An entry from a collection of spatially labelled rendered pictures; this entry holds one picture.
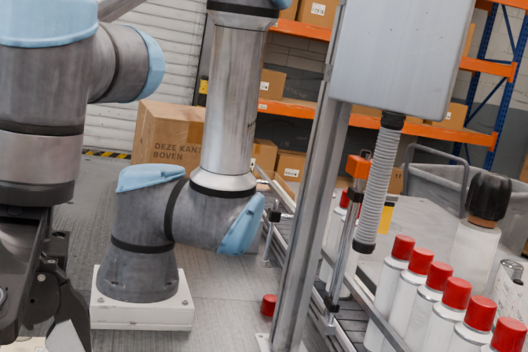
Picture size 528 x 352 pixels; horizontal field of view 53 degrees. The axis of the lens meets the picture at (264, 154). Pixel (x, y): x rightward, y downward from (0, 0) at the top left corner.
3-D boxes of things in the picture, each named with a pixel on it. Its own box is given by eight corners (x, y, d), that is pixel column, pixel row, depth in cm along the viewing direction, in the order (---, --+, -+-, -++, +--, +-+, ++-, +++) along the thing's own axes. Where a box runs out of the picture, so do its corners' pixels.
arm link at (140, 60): (82, 19, 57) (9, 4, 47) (176, 33, 55) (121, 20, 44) (75, 90, 59) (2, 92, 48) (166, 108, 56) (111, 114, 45)
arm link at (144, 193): (131, 220, 104) (140, 153, 102) (194, 236, 101) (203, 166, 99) (97, 236, 93) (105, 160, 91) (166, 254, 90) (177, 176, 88)
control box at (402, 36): (441, 123, 73) (477, -18, 69) (325, 98, 79) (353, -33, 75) (445, 119, 82) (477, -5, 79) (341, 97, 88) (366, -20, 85)
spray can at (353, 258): (353, 300, 107) (375, 205, 103) (329, 298, 106) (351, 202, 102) (344, 288, 112) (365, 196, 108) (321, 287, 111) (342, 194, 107)
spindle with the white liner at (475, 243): (488, 316, 112) (527, 181, 106) (452, 313, 110) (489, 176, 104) (464, 295, 120) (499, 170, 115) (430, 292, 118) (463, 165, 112)
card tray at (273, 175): (294, 204, 185) (295, 194, 185) (221, 196, 179) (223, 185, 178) (273, 181, 214) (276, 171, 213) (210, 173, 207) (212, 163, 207)
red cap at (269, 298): (280, 312, 107) (282, 298, 106) (271, 318, 104) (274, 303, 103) (265, 306, 108) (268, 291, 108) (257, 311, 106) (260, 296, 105)
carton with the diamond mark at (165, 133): (225, 219, 150) (241, 127, 145) (139, 214, 141) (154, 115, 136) (199, 187, 177) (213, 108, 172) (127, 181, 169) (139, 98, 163)
